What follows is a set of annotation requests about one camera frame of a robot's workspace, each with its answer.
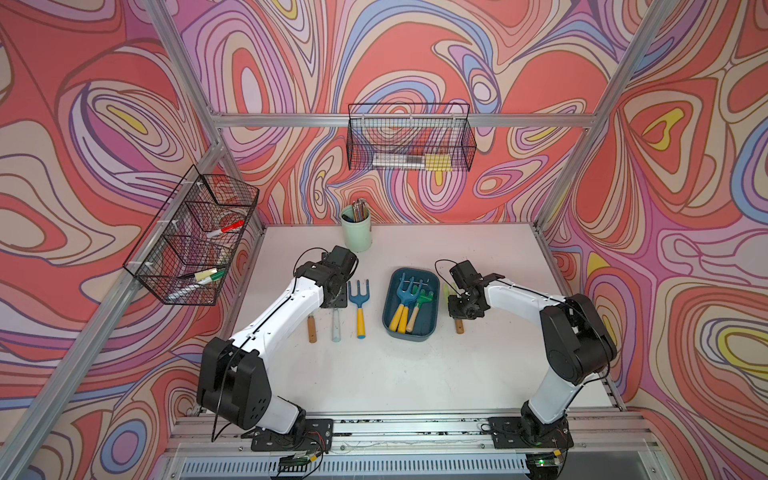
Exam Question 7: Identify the blue rake yellow handle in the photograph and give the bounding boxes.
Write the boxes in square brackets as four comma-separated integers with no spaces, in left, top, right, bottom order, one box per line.
[389,275,415,332]
[347,280,370,339]
[397,281,424,334]

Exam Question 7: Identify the light blue rake pale handle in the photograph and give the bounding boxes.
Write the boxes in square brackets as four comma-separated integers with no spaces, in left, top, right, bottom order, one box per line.
[332,308,341,343]

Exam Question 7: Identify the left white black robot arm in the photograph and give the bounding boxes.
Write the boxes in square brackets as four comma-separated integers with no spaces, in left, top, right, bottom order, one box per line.
[196,246,359,435]

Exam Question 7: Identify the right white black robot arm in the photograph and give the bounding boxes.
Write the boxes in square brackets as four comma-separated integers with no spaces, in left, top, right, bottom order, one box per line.
[448,260,617,427]

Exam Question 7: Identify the teal plastic storage box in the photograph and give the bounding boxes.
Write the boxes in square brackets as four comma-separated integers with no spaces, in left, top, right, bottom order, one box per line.
[382,267,440,342]

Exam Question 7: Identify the mint green pen cup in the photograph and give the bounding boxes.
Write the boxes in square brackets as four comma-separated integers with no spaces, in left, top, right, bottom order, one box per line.
[341,205,373,253]

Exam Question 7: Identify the pens in cup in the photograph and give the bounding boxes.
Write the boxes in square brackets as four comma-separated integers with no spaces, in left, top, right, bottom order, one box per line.
[341,198,370,223]

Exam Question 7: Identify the red marker in basket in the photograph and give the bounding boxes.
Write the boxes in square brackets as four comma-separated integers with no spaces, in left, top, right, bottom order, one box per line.
[206,220,245,238]

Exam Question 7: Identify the green marker in basket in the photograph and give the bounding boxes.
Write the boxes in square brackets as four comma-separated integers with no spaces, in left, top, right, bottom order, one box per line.
[178,268,227,285]

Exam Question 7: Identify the clear tube in back basket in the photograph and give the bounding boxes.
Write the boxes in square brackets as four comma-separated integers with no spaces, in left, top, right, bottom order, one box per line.
[372,153,425,170]

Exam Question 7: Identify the yellow item in back basket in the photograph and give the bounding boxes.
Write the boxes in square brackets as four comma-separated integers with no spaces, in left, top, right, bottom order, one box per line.
[424,154,453,172]

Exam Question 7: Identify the dark green rake wooden handle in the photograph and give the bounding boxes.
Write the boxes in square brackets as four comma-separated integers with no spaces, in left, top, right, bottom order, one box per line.
[406,290,434,333]

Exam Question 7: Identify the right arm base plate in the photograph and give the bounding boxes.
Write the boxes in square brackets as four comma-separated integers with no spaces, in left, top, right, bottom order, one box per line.
[488,415,574,451]

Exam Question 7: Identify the back black wire basket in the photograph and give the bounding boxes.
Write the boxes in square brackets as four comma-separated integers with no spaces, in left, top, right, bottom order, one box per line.
[346,100,477,172]

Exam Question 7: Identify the black wire basket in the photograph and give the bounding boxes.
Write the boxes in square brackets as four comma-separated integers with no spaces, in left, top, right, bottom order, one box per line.
[346,100,477,172]
[123,166,260,306]

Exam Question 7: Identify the left black wire basket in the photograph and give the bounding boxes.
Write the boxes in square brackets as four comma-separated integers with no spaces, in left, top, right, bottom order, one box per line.
[123,166,260,306]

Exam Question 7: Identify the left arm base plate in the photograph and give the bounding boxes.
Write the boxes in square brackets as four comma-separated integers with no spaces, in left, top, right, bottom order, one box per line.
[250,418,334,453]

